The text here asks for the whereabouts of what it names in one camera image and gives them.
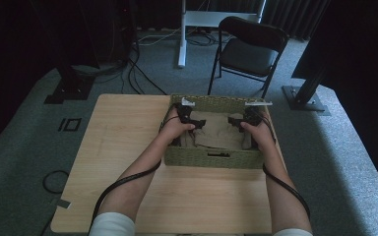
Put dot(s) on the black folding chair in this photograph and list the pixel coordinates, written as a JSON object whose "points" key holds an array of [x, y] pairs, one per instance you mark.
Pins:
{"points": [[249, 55]]}

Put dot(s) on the white left sleeve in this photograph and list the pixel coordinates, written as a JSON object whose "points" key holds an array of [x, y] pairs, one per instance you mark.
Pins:
{"points": [[111, 226]]}

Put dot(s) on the white sleeve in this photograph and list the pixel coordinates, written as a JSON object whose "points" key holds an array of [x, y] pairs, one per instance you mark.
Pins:
{"points": [[292, 233], [111, 226]]}

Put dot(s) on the dark curtain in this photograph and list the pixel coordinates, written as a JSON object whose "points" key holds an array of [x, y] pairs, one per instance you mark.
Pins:
{"points": [[295, 16]]}

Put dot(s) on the white right sleeve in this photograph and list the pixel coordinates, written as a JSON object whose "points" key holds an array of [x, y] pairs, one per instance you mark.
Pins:
{"points": [[292, 233]]}

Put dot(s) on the person's left hand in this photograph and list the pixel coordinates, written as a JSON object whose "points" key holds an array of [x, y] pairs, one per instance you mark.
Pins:
{"points": [[174, 128]]}

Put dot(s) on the dark equipment rack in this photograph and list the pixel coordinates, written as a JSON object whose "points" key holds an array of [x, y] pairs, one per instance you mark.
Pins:
{"points": [[111, 29]]}

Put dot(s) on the green woven basket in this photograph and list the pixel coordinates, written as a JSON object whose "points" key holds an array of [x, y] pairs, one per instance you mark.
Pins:
{"points": [[210, 159]]}

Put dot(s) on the white desk frame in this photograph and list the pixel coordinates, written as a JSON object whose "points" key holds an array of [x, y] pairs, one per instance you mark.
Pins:
{"points": [[210, 18]]}

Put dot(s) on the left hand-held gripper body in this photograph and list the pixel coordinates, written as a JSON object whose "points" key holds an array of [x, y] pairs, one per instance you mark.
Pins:
{"points": [[184, 113]]}

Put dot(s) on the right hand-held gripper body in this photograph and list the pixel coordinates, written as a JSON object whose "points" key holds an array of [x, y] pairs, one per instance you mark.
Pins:
{"points": [[252, 114]]}

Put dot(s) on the grey tape piece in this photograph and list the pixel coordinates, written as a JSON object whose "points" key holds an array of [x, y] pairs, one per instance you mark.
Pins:
{"points": [[64, 204]]}

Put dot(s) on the khaki pants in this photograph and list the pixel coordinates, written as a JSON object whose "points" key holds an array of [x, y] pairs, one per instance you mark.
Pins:
{"points": [[218, 132]]}

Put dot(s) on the black metal stand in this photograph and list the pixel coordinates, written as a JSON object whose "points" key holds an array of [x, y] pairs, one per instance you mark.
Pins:
{"points": [[70, 87], [305, 98]]}

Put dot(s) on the person's right hand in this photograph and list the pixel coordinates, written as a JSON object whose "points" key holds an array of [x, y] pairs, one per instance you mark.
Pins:
{"points": [[259, 136]]}

